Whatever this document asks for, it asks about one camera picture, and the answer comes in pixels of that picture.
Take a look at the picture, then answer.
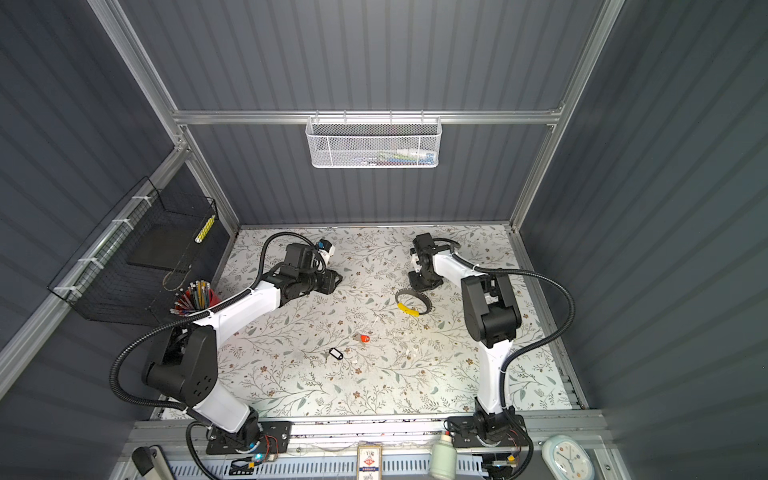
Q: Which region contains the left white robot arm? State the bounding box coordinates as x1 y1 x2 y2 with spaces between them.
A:
142 239 342 436

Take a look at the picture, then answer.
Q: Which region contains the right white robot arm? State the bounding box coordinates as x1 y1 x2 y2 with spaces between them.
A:
408 233 522 445

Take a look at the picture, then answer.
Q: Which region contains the black key tag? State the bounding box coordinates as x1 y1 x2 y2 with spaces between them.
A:
329 348 344 361

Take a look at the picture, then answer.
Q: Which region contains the yellow marker in basket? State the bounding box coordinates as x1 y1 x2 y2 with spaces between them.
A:
194 214 217 244

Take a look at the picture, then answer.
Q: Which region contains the red pencil cup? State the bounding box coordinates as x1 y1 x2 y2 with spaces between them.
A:
169 280 221 317

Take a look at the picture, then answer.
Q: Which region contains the pale green bottle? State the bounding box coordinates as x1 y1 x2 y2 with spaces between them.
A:
429 431 457 480

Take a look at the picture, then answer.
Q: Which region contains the small card box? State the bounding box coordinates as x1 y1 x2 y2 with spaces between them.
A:
356 443 382 480

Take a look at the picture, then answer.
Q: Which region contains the white analog clock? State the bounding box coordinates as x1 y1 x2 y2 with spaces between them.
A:
541 435 596 480

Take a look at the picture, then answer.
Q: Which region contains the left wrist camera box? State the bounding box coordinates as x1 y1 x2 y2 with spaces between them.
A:
316 239 335 255

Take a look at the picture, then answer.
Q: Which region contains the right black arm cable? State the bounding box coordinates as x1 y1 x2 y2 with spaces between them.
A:
431 237 577 421

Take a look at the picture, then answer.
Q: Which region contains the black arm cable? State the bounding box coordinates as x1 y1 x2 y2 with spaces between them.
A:
109 231 328 480
431 237 577 421

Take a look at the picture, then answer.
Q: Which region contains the white mesh wall basket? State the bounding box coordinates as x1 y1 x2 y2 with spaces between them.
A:
305 118 443 169

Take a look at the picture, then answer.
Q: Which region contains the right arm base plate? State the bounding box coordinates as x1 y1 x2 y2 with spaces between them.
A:
443 411 528 450

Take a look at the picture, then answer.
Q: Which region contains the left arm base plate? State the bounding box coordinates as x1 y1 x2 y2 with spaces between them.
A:
205 421 293 455

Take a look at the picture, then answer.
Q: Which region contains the black wire wall basket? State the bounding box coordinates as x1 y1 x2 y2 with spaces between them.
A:
48 182 229 326

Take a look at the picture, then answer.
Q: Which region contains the slotted cable duct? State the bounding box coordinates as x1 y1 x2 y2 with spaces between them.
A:
209 453 485 480

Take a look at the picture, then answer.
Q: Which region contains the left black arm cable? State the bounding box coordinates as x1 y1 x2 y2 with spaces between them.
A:
109 231 328 480

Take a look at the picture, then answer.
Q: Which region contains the black handle tool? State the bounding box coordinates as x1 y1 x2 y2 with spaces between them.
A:
131 445 175 480

